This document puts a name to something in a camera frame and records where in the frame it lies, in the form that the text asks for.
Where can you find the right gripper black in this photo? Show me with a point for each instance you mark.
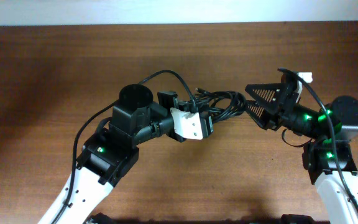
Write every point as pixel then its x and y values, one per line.
pixel 282 106

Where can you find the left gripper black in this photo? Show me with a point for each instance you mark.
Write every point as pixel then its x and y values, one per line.
pixel 169 98

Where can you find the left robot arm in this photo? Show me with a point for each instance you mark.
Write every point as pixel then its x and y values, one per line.
pixel 109 153

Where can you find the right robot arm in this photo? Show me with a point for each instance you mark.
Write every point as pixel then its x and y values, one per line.
pixel 327 155

